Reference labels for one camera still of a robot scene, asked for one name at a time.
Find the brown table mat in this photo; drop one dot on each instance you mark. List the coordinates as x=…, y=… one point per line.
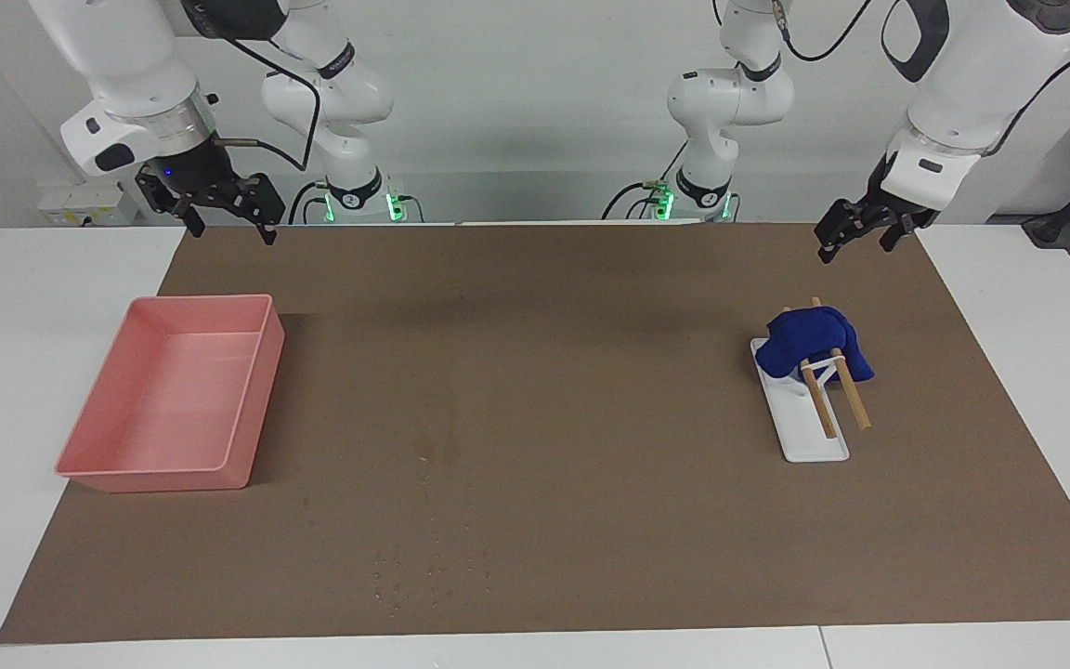
x=591, y=372

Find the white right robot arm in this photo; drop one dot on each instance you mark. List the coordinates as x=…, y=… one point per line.
x=126, y=56

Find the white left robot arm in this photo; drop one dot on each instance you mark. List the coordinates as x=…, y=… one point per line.
x=990, y=74

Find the scattered water droplets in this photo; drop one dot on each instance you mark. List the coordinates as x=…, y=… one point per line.
x=394, y=606

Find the pink plastic tray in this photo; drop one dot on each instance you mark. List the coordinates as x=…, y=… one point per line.
x=173, y=409

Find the white towel rack base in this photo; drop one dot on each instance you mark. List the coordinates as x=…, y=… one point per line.
x=814, y=446

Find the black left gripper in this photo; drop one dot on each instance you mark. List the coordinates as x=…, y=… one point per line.
x=869, y=218

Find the wooden rack rod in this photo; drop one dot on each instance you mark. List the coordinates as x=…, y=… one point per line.
x=855, y=404
x=823, y=413

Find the white wall power strip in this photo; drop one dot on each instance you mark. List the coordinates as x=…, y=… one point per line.
x=80, y=204

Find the blue towel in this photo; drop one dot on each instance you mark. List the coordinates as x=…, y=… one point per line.
x=804, y=334

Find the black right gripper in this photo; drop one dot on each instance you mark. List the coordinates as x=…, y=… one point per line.
x=210, y=186

